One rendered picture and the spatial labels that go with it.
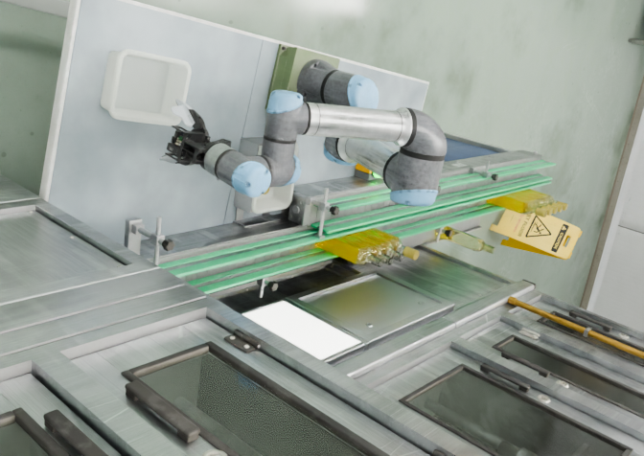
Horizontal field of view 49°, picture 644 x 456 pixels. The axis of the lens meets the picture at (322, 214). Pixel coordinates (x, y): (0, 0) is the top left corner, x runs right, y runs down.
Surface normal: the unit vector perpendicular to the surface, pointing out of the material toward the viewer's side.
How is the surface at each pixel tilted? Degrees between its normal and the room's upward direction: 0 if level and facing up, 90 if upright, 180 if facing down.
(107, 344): 0
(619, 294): 90
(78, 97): 0
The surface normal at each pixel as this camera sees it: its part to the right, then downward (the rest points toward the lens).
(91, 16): 0.74, 0.30
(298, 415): 0.14, -0.94
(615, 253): -0.66, 0.14
